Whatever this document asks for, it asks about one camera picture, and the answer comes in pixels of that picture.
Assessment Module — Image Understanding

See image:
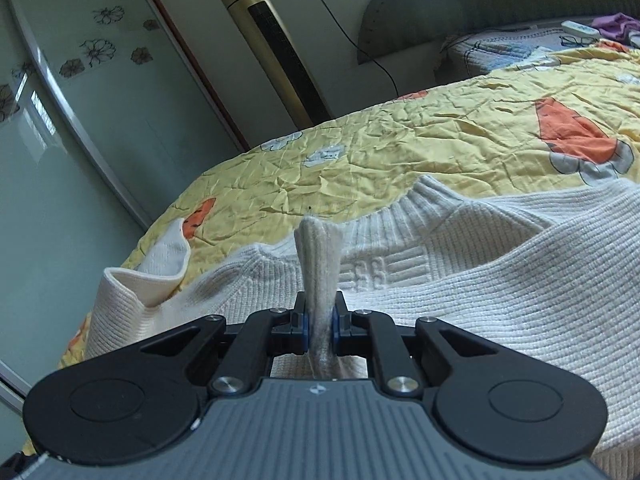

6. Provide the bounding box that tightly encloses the gold tower air conditioner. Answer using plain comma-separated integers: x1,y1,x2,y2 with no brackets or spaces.
221,0,332,129

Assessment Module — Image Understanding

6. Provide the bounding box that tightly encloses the white remote control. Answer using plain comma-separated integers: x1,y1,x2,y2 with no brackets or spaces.
561,20,601,40

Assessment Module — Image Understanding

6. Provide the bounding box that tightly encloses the yellow carrot print quilt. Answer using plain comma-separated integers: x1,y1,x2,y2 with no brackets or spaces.
61,41,639,366

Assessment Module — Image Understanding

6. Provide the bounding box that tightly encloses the plaid pillow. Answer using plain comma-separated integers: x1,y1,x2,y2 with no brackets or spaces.
435,23,597,84

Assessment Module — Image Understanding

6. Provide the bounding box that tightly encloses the purple cloth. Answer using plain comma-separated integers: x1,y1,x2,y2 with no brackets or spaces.
591,13,640,44

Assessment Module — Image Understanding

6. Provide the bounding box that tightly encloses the glass sliding wardrobe door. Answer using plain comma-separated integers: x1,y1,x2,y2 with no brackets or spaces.
1,0,240,384

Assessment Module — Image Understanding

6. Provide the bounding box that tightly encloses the black power cable on wall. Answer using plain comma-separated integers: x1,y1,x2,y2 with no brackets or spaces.
297,0,402,98

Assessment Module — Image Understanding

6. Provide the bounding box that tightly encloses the white knit sweater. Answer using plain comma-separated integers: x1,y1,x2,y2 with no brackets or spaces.
86,176,639,479

